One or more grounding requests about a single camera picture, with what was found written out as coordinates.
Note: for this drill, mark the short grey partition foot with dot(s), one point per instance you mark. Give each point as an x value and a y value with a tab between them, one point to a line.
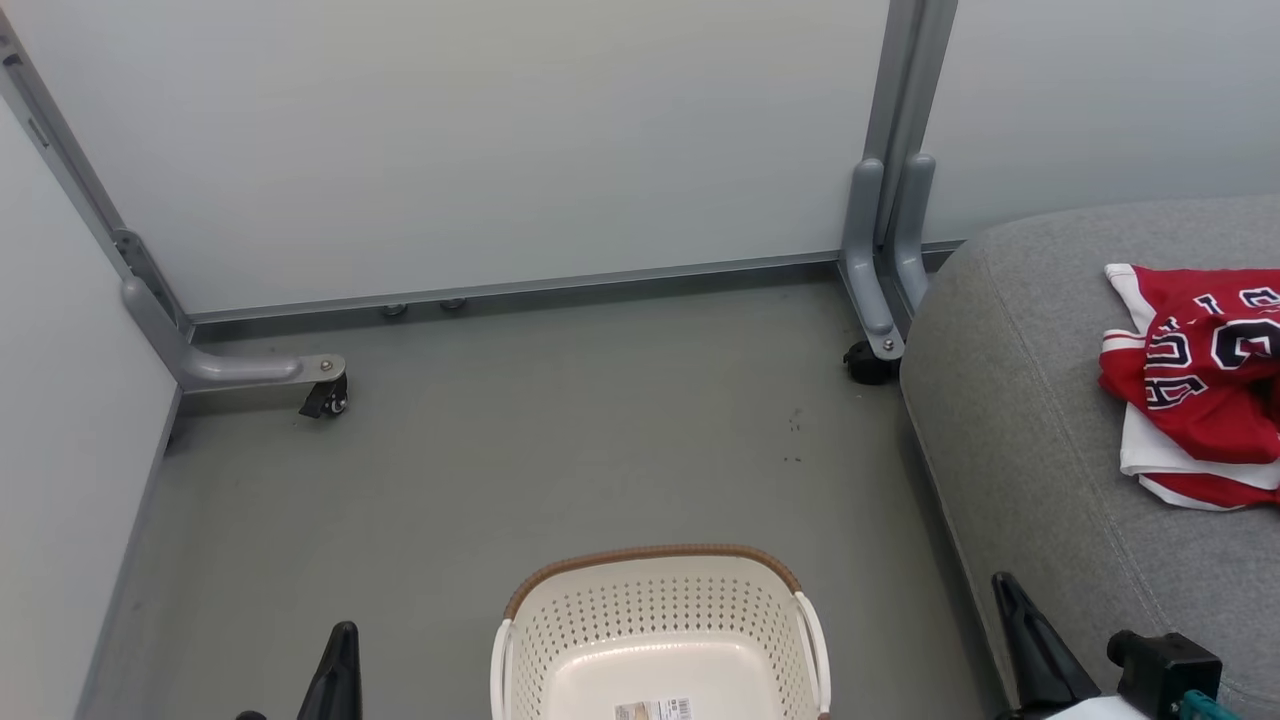
912	230
865	260

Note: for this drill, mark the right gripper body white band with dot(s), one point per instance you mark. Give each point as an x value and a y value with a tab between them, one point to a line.
1165	665

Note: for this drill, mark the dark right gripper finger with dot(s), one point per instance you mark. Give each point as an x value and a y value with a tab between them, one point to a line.
1040	660

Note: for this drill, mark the grey fabric sofa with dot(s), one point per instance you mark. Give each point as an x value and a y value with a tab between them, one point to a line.
1020	420

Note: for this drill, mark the red white basketball jersey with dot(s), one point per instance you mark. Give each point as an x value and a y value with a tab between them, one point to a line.
1200	400

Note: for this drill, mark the grey partition bottom rail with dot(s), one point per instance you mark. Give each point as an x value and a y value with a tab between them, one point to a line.
600	282

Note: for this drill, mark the cream perforated laundry basket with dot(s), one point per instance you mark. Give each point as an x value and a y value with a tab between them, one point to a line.
650	630

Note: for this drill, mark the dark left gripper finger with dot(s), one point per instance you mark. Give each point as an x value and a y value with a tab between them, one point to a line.
338	680

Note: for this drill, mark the grey slanted partition post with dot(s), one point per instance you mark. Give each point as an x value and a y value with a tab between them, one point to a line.
70	160

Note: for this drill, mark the barcode label sticker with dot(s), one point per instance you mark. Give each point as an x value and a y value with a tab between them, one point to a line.
655	711

